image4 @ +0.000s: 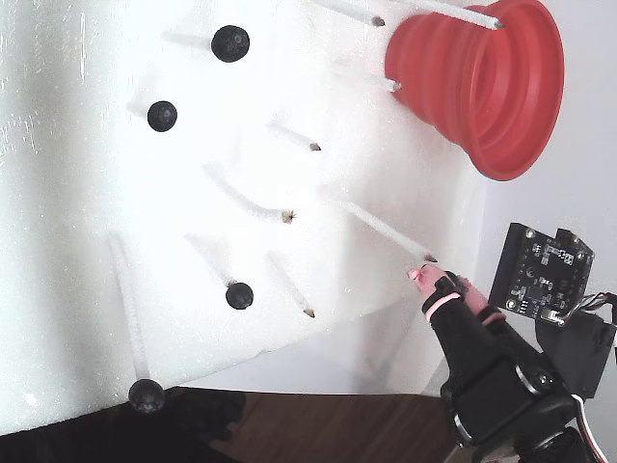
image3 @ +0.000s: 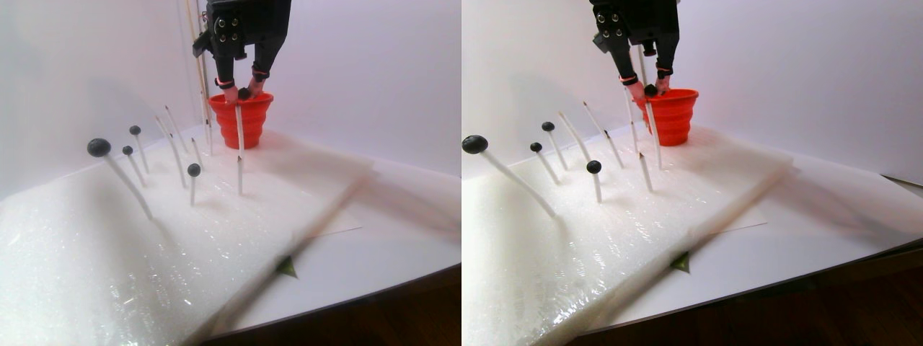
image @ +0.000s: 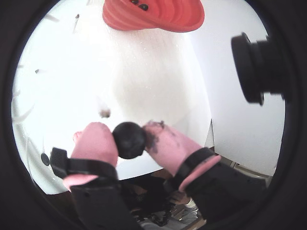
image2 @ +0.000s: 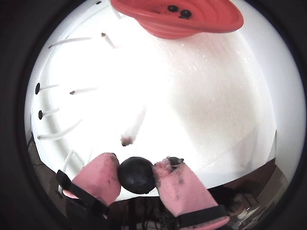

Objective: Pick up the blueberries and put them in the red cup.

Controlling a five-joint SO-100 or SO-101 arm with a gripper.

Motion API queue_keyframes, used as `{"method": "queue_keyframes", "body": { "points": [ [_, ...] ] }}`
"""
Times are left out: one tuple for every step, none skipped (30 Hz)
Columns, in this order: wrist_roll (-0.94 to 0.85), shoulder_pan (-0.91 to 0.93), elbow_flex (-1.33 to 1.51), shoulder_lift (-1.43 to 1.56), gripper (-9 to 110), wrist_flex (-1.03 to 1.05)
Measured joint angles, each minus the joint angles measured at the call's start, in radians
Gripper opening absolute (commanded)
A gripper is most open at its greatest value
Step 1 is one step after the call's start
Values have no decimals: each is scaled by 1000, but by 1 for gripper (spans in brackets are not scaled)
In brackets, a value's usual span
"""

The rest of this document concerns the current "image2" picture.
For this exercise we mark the pink-tipped gripper finger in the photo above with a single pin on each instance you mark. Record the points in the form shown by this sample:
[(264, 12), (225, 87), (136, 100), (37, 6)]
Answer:
[(96, 179), (184, 191)]

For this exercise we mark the red collapsible cup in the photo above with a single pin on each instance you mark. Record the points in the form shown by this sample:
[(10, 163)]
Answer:
[(216, 19)]

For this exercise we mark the white foam board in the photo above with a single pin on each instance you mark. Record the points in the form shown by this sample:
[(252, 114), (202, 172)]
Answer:
[(192, 107)]

